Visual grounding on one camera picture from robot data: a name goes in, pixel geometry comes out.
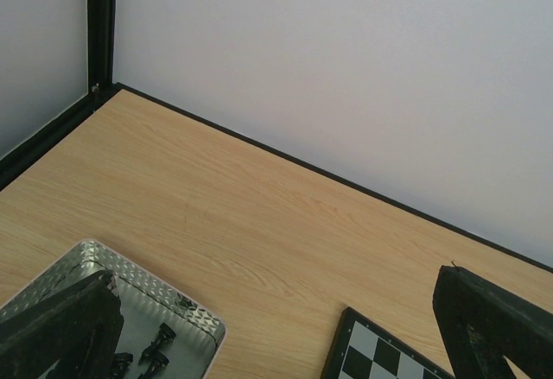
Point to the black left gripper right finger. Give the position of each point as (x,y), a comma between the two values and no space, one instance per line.
(485,328)

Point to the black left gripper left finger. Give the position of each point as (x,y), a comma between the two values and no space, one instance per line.
(72,334)

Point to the black chess piece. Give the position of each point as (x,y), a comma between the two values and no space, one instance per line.
(157,365)
(120,365)
(165,336)

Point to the silver tray of black pieces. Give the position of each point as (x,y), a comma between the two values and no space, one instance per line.
(146,302)

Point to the black white chess board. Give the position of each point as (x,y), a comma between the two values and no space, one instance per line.
(363,350)

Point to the black cage frame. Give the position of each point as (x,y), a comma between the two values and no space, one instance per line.
(101,17)

